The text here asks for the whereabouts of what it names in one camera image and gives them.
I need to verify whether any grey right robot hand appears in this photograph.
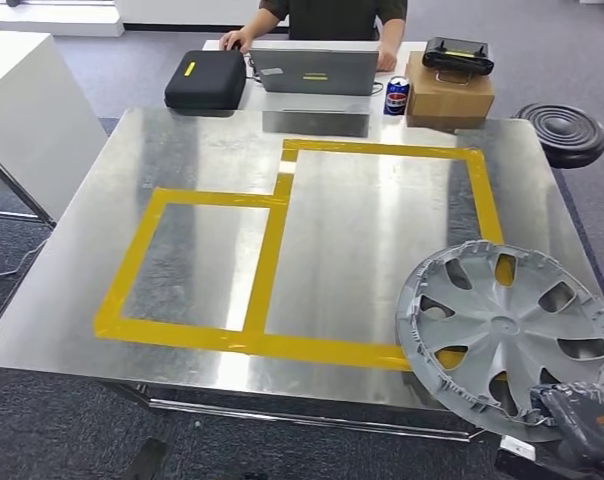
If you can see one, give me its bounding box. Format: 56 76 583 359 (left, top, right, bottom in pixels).
529 381 604 473

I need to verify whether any grey plastic wheel hubcap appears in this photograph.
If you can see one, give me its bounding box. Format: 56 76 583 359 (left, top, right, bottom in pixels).
395 239 604 444

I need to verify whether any steel workbench table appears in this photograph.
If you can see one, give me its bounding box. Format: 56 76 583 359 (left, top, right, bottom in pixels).
0 105 604 444

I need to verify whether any black round stool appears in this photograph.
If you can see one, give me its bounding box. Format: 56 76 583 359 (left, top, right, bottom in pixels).
510 101 604 170

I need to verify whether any brown cardboard box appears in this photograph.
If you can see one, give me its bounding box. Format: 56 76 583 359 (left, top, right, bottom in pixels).
405 51 496 132

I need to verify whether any black handheld controller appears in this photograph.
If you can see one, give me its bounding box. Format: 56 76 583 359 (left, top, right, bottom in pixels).
421 36 495 77

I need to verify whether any blue soda can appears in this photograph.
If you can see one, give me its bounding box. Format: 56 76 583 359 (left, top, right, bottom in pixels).
383 75 411 118

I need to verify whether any person's left hand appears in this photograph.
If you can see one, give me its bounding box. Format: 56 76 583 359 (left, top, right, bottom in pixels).
375 42 399 73

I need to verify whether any person's hand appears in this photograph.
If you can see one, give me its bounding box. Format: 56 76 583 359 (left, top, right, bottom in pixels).
218 27 254 54
375 42 399 73

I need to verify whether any white office desk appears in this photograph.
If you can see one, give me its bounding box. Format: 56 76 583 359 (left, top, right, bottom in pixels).
202 38 428 114

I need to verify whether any grey laptop computer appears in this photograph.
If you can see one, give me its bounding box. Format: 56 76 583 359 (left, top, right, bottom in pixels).
248 47 381 98

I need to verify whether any person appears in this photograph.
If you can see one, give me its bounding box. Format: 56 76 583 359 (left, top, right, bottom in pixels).
218 0 409 73

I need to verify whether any person's right hand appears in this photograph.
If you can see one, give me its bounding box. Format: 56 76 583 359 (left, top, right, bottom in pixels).
218 27 254 54

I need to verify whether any black zip carry case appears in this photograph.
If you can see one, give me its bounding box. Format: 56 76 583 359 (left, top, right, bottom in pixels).
163 48 248 112

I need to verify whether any white low platform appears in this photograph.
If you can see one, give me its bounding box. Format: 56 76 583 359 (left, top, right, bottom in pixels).
0 0 125 38

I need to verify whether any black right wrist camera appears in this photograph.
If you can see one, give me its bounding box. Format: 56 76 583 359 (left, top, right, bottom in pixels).
494 435 588 480

